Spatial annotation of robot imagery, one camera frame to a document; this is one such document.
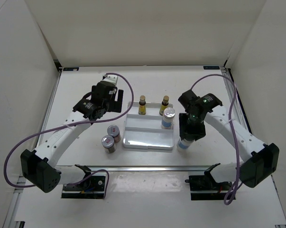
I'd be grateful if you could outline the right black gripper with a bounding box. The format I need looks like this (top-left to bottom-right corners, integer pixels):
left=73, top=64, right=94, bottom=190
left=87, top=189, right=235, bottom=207
left=178, top=113, right=206, bottom=142

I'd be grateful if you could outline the blue label jar front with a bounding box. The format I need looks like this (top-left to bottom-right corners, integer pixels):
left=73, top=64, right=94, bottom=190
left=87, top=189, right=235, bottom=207
left=176, top=138, right=194, bottom=152

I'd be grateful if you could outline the blue label jar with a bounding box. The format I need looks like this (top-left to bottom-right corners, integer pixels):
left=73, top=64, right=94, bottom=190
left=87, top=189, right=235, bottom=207
left=161, top=107, right=175, bottom=129
left=176, top=138, right=194, bottom=152

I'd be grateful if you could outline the yellow bottle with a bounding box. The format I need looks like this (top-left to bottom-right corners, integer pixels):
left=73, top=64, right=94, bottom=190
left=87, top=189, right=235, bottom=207
left=138, top=95, right=146, bottom=115
left=159, top=95, right=169, bottom=115

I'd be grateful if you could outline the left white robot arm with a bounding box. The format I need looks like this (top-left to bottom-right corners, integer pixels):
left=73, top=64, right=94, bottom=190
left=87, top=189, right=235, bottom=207
left=20, top=75, right=123, bottom=193

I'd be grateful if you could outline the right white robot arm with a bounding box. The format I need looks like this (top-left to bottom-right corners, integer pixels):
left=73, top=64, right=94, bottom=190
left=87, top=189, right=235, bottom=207
left=177, top=90, right=279, bottom=190

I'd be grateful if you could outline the red lid spice jar rear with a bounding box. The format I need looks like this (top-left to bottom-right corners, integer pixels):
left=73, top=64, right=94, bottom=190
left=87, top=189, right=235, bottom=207
left=107, top=125, right=121, bottom=143

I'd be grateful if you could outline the red lid spice jar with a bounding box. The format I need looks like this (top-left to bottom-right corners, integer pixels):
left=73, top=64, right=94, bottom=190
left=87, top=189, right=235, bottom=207
left=101, top=135, right=116, bottom=153
left=107, top=125, right=121, bottom=143

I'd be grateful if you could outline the white divided tray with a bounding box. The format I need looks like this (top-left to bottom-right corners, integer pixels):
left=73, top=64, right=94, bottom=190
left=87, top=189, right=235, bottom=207
left=123, top=102, right=174, bottom=150

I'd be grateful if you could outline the red lid spice jar front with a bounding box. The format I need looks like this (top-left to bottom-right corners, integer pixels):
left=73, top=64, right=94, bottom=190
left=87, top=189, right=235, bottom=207
left=101, top=135, right=116, bottom=153

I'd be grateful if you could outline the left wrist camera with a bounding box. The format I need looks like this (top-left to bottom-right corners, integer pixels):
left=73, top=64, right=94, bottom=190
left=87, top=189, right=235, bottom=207
left=102, top=74, right=118, bottom=86

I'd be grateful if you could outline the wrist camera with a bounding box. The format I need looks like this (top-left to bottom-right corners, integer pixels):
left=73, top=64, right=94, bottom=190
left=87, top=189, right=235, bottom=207
left=178, top=89, right=198, bottom=109
left=102, top=74, right=118, bottom=86

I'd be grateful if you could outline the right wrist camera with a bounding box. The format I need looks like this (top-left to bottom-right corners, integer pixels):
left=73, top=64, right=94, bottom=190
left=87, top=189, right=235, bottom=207
left=178, top=89, right=198, bottom=109

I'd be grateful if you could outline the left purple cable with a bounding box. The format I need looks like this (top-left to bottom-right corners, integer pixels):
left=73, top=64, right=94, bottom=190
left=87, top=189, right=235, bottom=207
left=3, top=72, right=134, bottom=199

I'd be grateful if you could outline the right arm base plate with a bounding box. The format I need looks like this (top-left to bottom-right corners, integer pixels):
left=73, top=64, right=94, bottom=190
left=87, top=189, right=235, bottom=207
left=185, top=175, right=232, bottom=200

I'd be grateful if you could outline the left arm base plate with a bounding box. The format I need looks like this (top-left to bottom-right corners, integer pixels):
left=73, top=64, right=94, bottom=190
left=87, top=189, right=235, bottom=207
left=61, top=172, right=108, bottom=200

